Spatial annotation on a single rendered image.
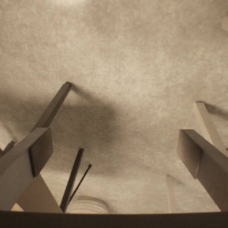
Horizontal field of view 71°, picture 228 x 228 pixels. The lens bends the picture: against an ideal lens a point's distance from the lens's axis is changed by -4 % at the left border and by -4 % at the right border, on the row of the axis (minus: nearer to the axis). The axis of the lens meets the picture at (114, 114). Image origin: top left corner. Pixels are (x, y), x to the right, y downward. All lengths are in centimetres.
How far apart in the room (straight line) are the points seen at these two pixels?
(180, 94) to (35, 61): 86
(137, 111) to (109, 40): 48
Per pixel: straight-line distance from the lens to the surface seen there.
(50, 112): 83
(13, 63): 116
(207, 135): 89
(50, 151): 17
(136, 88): 99
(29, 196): 61
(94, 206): 222
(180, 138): 16
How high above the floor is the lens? 85
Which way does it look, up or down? 50 degrees down
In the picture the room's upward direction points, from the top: 170 degrees counter-clockwise
